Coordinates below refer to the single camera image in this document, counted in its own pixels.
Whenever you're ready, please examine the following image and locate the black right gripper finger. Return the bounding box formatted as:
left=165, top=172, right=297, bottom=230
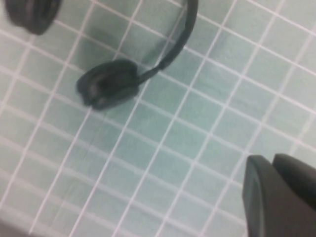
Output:
left=241, top=153, right=316, bottom=237

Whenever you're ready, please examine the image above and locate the black over-ear headphones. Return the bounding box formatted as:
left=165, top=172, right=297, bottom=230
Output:
left=3, top=0, right=199, bottom=111

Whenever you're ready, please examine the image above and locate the teal checkered tablecloth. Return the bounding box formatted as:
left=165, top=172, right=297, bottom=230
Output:
left=0, top=0, right=316, bottom=237

